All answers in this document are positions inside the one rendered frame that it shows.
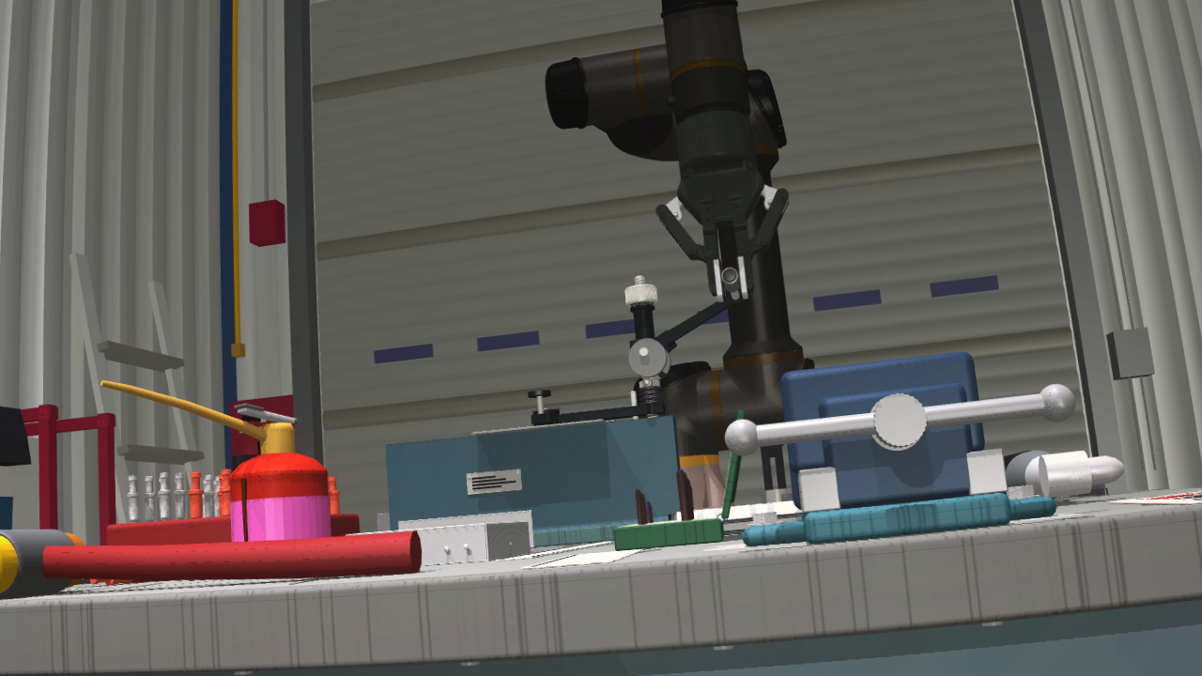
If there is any silver ball-ended vise handle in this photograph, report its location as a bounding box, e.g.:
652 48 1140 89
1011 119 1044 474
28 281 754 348
724 383 1078 457

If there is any red oil can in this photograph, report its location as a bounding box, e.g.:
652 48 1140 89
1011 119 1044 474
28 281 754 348
100 379 332 544

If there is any blue drilling jig body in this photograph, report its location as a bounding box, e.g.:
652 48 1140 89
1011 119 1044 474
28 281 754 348
385 415 681 534

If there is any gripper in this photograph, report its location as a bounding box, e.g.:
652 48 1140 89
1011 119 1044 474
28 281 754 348
655 120 791 302

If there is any grey wall box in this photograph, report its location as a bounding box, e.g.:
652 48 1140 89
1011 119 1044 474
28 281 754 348
1105 327 1155 381

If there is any grey step ladder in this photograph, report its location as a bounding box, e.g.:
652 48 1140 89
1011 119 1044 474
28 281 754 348
69 251 208 475

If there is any red tube frame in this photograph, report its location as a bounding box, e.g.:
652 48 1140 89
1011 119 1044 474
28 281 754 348
17 405 119 544

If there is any blue wall pipe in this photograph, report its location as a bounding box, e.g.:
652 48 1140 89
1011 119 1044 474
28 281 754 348
219 0 237 442

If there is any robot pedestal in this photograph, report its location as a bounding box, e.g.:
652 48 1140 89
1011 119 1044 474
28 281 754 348
678 464 732 520

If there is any grey cylinder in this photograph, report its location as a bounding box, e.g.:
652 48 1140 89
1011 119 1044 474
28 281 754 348
1004 450 1049 489

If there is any white bullet-shaped cylinder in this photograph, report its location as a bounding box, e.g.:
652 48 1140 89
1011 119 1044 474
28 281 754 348
1024 450 1126 499

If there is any white paper sheet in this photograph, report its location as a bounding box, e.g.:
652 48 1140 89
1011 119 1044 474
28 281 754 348
521 540 658 570

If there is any black clamp lever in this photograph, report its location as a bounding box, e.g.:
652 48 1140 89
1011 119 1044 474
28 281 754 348
655 299 730 352

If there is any red tube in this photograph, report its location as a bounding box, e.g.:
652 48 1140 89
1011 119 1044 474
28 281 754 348
41 530 423 581

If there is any red tray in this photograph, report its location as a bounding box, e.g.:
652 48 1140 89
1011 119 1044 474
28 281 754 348
103 512 362 548

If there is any teal tool handle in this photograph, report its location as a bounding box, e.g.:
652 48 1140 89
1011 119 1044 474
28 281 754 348
741 492 1058 548

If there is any blue bench vise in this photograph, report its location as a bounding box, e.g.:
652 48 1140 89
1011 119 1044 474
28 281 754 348
781 352 1009 514

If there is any green try square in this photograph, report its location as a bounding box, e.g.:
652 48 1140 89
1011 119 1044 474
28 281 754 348
612 409 748 552

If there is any white metal block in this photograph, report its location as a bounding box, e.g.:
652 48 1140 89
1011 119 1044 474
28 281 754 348
397 511 535 568

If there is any yellow grey tool handle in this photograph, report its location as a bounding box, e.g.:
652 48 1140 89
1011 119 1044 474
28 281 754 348
0 528 86 598

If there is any grey roller door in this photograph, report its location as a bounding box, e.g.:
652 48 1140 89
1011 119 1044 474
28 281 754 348
308 0 1095 489

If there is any grey round dial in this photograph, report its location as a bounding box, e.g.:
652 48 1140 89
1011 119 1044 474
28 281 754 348
627 339 670 379

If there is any red wall box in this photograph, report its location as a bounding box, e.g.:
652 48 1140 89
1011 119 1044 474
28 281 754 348
248 198 287 248

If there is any black box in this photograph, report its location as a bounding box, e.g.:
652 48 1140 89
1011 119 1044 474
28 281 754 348
0 406 33 469

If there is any yellow wall pipe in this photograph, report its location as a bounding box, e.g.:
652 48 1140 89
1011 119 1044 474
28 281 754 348
230 0 247 360

